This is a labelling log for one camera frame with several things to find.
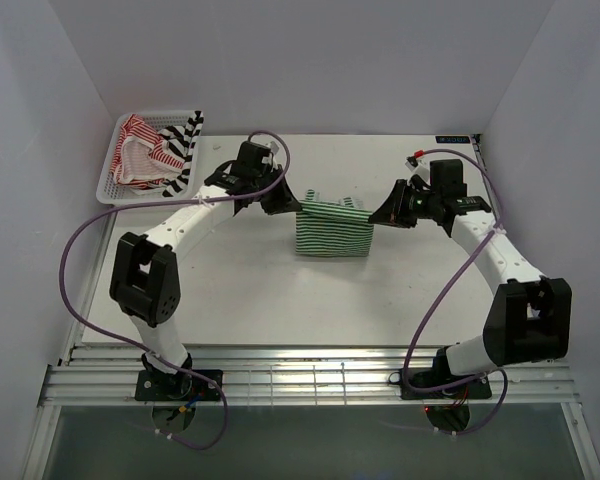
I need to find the green white striped tank top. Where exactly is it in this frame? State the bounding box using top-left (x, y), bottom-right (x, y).
top-left (295, 189), bottom-right (374, 258)

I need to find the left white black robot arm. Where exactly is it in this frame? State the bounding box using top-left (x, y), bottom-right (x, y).
top-left (109, 166), bottom-right (301, 375)

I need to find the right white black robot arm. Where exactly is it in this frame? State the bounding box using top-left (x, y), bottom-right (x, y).
top-left (369, 180), bottom-right (572, 395)

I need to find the black white striped tank top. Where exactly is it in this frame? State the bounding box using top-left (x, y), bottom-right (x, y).
top-left (159, 110), bottom-right (204, 198)

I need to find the red white striped tank top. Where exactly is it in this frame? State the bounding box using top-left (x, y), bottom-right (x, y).
top-left (109, 114), bottom-right (182, 189)

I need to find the blue label sticker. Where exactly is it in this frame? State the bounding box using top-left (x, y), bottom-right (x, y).
top-left (435, 135), bottom-right (471, 144)

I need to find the white plastic basket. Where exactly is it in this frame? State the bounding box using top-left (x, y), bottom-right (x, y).
top-left (96, 110), bottom-right (201, 206)

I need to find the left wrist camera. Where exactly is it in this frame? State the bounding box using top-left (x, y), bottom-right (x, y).
top-left (231, 140), bottom-right (277, 178)

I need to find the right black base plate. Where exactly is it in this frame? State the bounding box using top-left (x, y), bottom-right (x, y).
top-left (388, 368), bottom-right (492, 400)

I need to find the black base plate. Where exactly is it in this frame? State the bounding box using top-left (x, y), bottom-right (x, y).
top-left (388, 368), bottom-right (492, 400)
top-left (134, 369), bottom-right (224, 403)

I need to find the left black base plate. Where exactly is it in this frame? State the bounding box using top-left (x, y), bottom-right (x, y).
top-left (134, 369), bottom-right (224, 403)

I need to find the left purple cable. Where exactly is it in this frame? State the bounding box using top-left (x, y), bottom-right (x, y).
top-left (61, 130), bottom-right (292, 450)

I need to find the aluminium rail frame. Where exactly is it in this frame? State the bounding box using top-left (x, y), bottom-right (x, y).
top-left (40, 346), bottom-right (580, 407)

